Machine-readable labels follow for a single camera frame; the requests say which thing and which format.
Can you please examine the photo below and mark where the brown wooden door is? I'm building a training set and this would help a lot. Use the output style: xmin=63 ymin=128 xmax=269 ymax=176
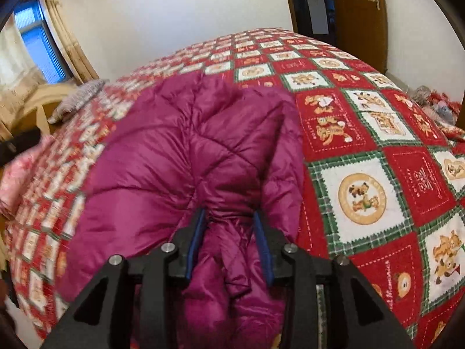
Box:
xmin=327 ymin=0 xmax=389 ymax=76

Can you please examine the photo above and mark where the red printed patchwork blanket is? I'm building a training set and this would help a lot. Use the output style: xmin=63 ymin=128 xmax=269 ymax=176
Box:
xmin=7 ymin=27 xmax=465 ymax=349

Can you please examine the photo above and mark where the pile of mixed clothes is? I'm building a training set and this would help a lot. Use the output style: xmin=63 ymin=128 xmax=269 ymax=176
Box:
xmin=410 ymin=85 xmax=465 ymax=129

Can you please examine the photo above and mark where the cream wooden chair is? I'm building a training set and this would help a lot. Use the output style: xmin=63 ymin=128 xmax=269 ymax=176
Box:
xmin=0 ymin=80 xmax=80 ymax=143

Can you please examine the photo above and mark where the pink patterned cloth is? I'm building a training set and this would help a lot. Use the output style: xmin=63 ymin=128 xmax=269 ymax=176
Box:
xmin=0 ymin=134 xmax=55 ymax=220

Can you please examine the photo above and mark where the golden curtain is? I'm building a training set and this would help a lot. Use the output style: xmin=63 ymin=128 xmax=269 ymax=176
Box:
xmin=36 ymin=0 xmax=100 ymax=85

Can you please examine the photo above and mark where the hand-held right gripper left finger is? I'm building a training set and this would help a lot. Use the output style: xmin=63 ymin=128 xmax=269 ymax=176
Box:
xmin=44 ymin=208 xmax=208 ymax=349

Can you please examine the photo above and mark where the window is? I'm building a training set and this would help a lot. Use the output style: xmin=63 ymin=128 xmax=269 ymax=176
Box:
xmin=15 ymin=0 xmax=71 ymax=85

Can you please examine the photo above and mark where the magenta puffer jacket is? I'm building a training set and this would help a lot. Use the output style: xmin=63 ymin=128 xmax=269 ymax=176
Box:
xmin=57 ymin=71 xmax=306 ymax=349

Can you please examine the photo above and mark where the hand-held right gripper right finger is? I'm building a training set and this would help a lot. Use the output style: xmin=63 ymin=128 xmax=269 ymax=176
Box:
xmin=252 ymin=211 xmax=415 ymax=349

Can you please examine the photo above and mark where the grey pillow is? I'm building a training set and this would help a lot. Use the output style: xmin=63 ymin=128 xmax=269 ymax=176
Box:
xmin=46 ymin=79 xmax=110 ymax=125

